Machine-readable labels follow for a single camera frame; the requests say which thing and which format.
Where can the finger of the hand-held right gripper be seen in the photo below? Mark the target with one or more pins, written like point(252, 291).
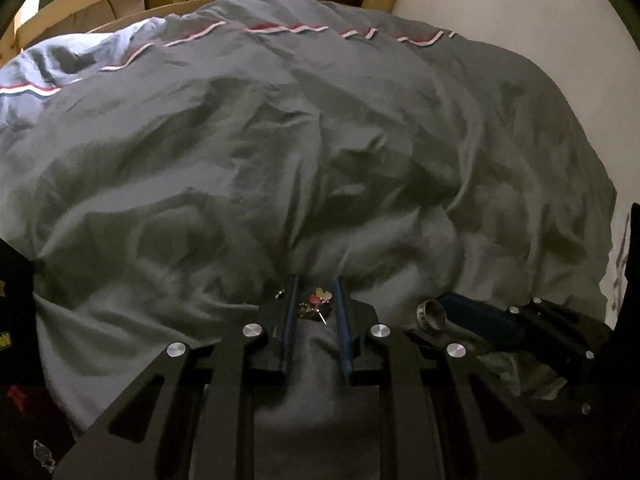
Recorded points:
point(425, 341)
point(480, 320)

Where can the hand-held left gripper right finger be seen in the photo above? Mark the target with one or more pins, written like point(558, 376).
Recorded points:
point(345, 332)

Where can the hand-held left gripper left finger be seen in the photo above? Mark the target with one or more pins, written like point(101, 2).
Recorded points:
point(289, 332)

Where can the black cardboard box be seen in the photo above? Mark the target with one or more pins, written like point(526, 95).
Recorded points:
point(20, 360)

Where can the white striped bed sheet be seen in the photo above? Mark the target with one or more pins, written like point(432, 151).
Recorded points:
point(622, 260)

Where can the grey duvet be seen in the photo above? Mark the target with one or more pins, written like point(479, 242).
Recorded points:
point(300, 135)

